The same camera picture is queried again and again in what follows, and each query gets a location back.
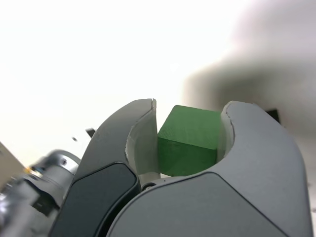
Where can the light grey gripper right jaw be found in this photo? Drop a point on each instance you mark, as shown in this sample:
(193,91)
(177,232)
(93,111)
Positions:
(247,185)

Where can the green cube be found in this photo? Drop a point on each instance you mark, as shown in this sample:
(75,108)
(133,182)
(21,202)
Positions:
(190,138)

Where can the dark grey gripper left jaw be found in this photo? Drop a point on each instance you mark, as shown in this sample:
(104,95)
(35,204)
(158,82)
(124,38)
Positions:
(103,172)

